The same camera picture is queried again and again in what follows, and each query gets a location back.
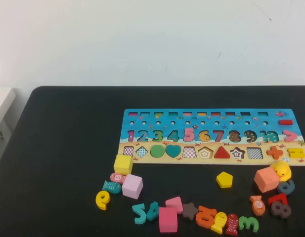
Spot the yellow pentagon piece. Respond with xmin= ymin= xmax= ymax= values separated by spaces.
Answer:
xmin=216 ymin=171 xmax=234 ymax=189

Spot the pink wooden fish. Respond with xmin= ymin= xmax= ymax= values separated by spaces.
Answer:
xmin=109 ymin=172 xmax=127 ymax=185

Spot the teal heart piece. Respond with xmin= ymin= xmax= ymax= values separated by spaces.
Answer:
xmin=165 ymin=144 xmax=182 ymax=158

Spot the teal wooden fish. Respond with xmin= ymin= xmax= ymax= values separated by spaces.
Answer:
xmin=102 ymin=180 xmax=122 ymax=195

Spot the teal number five piece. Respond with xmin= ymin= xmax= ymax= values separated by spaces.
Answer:
xmin=131 ymin=203 xmax=146 ymax=225

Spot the salmon orange wooden cube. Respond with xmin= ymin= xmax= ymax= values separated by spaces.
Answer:
xmin=253 ymin=166 xmax=281 ymax=194

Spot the red number seven piece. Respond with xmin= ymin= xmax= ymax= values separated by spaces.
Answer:
xmin=267 ymin=193 xmax=289 ymax=207

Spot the brown star piece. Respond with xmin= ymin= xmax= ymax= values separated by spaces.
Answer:
xmin=182 ymin=202 xmax=199 ymax=221

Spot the orange number piece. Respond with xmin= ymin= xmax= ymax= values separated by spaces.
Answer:
xmin=195 ymin=205 xmax=218 ymax=229

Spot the green number three piece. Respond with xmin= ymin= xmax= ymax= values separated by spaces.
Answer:
xmin=238 ymin=216 xmax=260 ymax=233

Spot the yellow wooden cube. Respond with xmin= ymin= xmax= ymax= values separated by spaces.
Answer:
xmin=113 ymin=154 xmax=133 ymax=176

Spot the teal number four piece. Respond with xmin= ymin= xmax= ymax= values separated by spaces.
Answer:
xmin=145 ymin=201 xmax=160 ymax=221

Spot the orange wooden fish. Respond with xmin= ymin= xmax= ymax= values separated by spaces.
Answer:
xmin=249 ymin=195 xmax=266 ymax=217

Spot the yellow rubber duck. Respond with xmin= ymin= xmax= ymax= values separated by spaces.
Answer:
xmin=269 ymin=161 xmax=293 ymax=180

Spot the yellow equals sign piece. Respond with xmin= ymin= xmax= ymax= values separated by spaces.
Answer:
xmin=287 ymin=148 xmax=305 ymax=159

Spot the pink greater-than sign piece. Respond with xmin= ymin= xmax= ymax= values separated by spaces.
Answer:
xmin=283 ymin=129 xmax=299 ymax=143

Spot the orange plus sign piece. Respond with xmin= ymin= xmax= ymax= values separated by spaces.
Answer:
xmin=266 ymin=146 xmax=284 ymax=160

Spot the light pink wooden cube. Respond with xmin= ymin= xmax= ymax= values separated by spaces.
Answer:
xmin=121 ymin=173 xmax=144 ymax=200

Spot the yellow wooden fish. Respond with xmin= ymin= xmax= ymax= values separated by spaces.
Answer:
xmin=210 ymin=211 xmax=228 ymax=234

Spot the red wooden fish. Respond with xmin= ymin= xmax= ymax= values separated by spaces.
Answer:
xmin=225 ymin=213 xmax=240 ymax=236

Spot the grey-blue number six piece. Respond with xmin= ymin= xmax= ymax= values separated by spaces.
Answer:
xmin=276 ymin=179 xmax=296 ymax=196

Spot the brown number eight piece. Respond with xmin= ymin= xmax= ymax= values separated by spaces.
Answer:
xmin=270 ymin=200 xmax=292 ymax=219

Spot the green circle piece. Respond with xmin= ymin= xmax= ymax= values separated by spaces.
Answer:
xmin=150 ymin=144 xmax=166 ymax=158

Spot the pink trapezoid piece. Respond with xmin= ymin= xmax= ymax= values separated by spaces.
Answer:
xmin=165 ymin=196 xmax=184 ymax=214

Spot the yellow number nine piece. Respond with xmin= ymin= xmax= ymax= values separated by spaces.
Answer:
xmin=95 ymin=190 xmax=111 ymax=211

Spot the hot pink rectangular block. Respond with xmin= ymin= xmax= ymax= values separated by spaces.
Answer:
xmin=158 ymin=206 xmax=178 ymax=234

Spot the pink number five piece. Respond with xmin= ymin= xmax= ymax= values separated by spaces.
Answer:
xmin=183 ymin=128 xmax=196 ymax=143

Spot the red triangle piece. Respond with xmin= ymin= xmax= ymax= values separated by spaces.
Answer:
xmin=213 ymin=146 xmax=232 ymax=159

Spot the colourful wooden number puzzle board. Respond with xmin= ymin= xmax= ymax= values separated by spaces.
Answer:
xmin=117 ymin=108 xmax=305 ymax=166

